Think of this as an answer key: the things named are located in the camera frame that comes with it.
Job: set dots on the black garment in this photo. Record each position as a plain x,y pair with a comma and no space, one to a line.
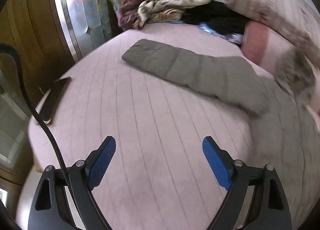
218,17

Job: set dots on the olive green puffer jacket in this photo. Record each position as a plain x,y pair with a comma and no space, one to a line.
283,131

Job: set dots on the dark phone on bed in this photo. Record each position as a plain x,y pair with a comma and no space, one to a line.
53,99

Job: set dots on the striped floral pillow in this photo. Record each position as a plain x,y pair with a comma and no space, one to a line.
295,20

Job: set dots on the wooden door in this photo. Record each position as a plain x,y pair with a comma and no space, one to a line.
33,28

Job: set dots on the blue patterned cloth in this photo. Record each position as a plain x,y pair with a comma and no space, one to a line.
234,38

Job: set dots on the beige brown patterned blanket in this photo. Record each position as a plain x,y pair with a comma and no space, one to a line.
164,10

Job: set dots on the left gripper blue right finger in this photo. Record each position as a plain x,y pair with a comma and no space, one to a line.
220,162

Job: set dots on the metal framed window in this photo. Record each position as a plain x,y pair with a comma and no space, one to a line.
85,25

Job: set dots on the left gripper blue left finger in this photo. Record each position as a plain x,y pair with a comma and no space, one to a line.
97,162

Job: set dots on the pink bolster cushion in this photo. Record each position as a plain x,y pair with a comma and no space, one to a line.
263,46

